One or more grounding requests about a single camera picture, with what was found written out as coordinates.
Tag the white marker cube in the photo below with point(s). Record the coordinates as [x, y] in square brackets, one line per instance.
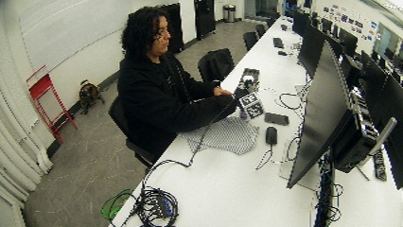
[252, 105]

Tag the black office chair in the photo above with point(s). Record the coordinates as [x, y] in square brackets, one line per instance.
[121, 119]
[261, 30]
[216, 64]
[250, 39]

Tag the grey checkered cloth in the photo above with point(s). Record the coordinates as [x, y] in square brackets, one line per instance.
[226, 135]

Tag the flat black box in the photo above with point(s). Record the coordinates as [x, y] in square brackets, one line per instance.
[277, 118]

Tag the black computer mouse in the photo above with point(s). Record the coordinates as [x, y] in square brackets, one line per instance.
[272, 135]

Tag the the person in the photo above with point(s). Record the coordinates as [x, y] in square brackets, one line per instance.
[151, 94]

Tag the small black desk object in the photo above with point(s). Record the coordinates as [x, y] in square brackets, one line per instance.
[282, 53]

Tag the large black monitor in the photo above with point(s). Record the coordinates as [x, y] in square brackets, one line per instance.
[313, 47]
[323, 110]
[389, 107]

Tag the black cabinet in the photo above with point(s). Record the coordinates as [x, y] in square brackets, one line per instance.
[175, 28]
[204, 17]

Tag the silver trash can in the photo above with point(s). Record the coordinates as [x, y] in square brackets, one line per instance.
[229, 12]

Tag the brown and black backpack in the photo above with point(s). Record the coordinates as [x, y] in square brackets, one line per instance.
[89, 94]

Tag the black desktop computer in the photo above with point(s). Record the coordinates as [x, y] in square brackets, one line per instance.
[357, 138]

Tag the black power strip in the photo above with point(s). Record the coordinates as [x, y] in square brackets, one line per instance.
[379, 167]

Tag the red step ladder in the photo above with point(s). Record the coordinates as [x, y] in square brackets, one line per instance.
[44, 91]

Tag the white radiator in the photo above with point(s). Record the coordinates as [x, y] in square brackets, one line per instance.
[20, 151]

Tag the white wall board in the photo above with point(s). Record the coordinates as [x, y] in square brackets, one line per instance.
[71, 28]

